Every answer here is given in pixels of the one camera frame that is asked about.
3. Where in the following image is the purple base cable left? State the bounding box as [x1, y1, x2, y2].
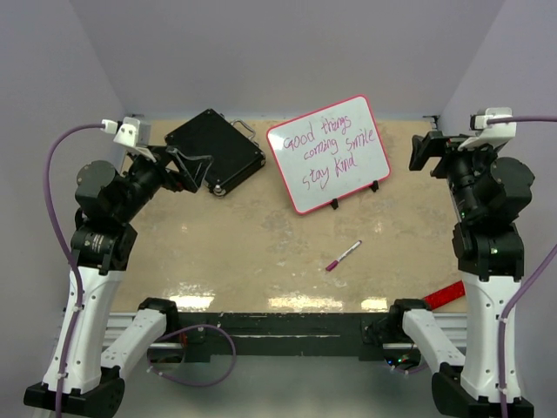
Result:
[145, 324, 238, 387]

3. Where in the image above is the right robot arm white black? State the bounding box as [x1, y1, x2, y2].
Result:
[387, 131, 534, 417]

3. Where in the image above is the purple capped whiteboard marker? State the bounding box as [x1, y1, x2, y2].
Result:
[325, 240, 362, 272]

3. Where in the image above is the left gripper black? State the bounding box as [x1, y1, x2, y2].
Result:
[115, 145, 211, 222]

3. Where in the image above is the wire whiteboard stand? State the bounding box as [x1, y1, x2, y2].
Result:
[328, 180, 379, 210]

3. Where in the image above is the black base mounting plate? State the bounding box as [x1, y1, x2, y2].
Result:
[147, 311, 430, 363]

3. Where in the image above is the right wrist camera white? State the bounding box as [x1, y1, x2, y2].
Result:
[458, 107, 517, 151]

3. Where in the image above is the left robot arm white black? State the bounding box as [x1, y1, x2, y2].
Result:
[23, 145, 213, 417]

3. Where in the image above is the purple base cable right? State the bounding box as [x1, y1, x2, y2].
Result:
[390, 361, 430, 375]

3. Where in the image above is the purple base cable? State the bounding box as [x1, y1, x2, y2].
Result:
[145, 324, 238, 387]
[390, 361, 430, 375]

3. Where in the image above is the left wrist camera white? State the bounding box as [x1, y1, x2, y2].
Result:
[101, 117, 155, 161]

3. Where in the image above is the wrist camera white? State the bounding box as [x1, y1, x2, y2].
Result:
[458, 107, 517, 151]
[101, 117, 155, 161]

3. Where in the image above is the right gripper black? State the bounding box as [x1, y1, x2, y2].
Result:
[411, 129, 500, 219]

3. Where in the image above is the whiteboard with pink frame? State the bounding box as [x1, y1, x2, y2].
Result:
[266, 95, 391, 215]

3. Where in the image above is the black hard case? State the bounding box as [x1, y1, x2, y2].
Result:
[164, 109, 266, 197]

